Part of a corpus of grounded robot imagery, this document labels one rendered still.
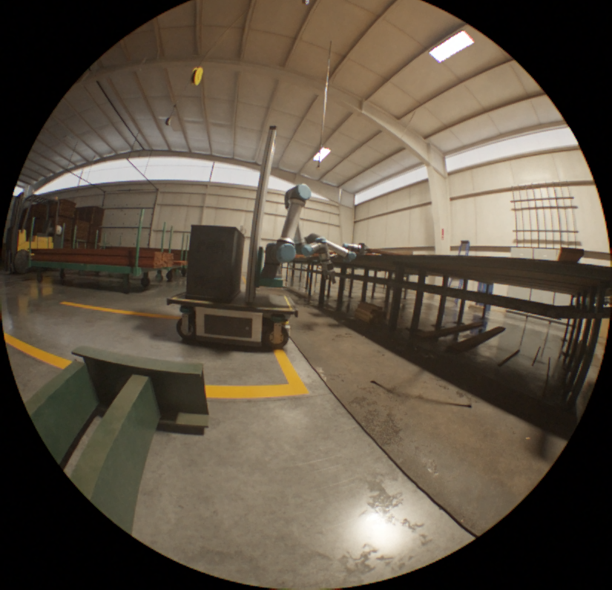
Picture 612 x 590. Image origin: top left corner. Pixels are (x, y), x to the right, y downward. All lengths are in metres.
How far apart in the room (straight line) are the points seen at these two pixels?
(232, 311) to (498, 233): 8.02
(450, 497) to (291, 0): 7.32
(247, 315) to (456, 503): 1.42
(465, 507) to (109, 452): 0.89
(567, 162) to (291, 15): 8.76
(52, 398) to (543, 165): 9.39
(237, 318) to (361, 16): 6.80
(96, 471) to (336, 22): 7.10
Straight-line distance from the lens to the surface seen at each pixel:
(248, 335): 1.40
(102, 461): 0.50
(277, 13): 6.94
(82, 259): 4.09
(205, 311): 1.41
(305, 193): 1.35
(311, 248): 1.37
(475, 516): 0.81
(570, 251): 1.29
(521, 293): 7.10
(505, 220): 8.24
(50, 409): 0.75
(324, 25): 6.85
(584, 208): 8.18
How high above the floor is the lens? 0.61
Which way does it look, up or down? 5 degrees down
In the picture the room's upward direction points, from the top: 6 degrees clockwise
